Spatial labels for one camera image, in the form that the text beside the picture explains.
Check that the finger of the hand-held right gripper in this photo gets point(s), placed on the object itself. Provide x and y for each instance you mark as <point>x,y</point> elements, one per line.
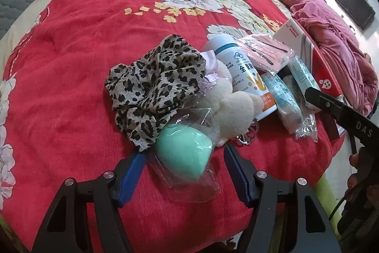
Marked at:
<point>325,103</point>

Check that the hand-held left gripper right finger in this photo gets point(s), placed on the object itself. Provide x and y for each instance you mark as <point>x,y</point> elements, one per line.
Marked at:
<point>237,174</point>

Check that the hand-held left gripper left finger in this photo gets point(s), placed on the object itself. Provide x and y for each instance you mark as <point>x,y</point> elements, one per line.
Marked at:
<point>133,173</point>

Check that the green makeup sponge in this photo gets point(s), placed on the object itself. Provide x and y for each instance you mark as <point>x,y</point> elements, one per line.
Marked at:
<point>183,152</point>

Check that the cream plush toy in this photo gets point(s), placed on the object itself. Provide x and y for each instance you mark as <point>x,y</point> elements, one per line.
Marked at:
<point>234,110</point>

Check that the leopard print scrunchie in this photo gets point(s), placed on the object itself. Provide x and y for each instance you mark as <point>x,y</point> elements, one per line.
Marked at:
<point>154,78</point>

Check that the lilac satin scrunchie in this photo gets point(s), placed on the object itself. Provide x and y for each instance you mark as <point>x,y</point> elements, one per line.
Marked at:
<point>210,75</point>

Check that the person's right hand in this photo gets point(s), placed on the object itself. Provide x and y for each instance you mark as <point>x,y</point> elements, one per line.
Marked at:
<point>353,159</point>

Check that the teal tissue packet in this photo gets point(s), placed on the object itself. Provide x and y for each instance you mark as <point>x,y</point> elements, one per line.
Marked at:
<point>305,78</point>

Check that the clear beaded charm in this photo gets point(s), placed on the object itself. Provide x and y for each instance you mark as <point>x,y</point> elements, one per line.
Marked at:
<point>247,137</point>

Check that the banded bundle of sachets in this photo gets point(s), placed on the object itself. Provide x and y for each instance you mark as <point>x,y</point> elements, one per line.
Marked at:
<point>284,104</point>

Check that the red white box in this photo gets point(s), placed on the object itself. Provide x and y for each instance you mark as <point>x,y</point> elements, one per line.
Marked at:
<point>314,63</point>

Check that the pink quilt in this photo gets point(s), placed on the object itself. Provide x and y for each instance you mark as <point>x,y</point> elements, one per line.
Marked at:
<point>334,33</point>

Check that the green mat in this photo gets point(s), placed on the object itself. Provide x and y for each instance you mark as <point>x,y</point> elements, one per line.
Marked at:
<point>325,199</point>

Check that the pink face mask pack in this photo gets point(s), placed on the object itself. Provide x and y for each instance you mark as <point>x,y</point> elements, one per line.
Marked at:
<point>266,54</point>

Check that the white supplement bottle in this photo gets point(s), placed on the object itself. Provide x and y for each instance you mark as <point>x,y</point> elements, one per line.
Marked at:
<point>237,63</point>

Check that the red floral blanket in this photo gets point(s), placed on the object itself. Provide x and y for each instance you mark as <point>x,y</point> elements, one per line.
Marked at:
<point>88,33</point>

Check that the black wall television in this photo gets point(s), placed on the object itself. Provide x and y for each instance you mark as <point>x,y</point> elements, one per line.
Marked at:
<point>352,4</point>

